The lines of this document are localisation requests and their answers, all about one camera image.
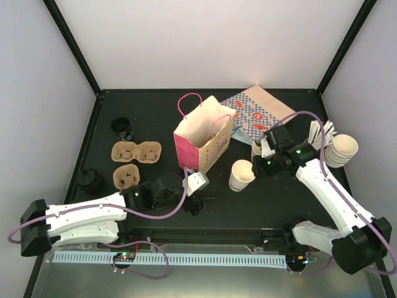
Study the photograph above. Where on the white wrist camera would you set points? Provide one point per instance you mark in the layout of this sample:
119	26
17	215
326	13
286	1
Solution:
267	146
196	181

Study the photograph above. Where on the black open coffee cup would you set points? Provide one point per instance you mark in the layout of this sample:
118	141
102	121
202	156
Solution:
121	126

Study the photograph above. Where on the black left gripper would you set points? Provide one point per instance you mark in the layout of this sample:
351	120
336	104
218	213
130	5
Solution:
189	205

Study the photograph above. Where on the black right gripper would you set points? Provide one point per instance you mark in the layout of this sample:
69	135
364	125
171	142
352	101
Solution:
259	169

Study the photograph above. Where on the blue checkered bakery paper bag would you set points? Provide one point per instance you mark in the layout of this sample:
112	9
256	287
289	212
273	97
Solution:
256	111

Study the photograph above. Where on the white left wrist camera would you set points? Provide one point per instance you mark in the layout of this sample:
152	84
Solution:
196	181

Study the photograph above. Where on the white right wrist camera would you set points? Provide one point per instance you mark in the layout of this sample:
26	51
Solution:
267	146

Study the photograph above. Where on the black coffee cup with lid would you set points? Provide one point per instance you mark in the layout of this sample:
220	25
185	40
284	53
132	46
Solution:
90	181

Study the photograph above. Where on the single white paper cup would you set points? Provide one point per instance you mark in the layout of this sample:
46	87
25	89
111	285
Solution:
241	175

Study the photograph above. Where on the cream pink Cakes paper bag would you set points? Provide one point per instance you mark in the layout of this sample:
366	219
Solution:
204	134

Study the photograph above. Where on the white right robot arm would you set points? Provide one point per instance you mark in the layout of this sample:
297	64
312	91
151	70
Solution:
359	239

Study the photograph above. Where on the tall white paper cup stack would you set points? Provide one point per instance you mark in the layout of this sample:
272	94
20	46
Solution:
340	151

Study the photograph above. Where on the white slotted cable rail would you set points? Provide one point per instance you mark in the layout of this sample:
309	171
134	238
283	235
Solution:
172	259

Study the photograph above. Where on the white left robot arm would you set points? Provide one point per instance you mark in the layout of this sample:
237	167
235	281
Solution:
43	227

